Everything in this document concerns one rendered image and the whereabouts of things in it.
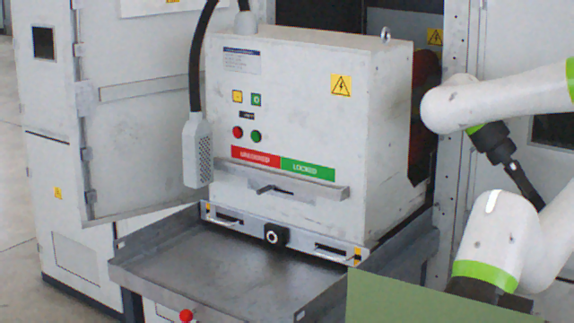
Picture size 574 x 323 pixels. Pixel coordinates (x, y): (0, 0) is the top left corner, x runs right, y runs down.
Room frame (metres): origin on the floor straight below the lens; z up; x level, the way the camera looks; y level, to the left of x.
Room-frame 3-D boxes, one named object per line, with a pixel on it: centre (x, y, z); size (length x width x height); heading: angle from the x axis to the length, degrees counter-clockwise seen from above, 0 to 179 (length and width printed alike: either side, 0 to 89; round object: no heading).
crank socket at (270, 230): (1.62, 0.02, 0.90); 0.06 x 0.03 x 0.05; 54
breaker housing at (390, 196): (1.84, -0.14, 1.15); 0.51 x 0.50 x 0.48; 144
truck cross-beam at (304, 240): (1.65, 0.00, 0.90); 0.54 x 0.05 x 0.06; 54
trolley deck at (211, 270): (1.64, 0.01, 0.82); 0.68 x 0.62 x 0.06; 144
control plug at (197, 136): (1.70, 0.22, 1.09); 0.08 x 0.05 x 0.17; 144
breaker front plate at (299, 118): (1.63, 0.01, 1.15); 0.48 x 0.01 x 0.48; 54
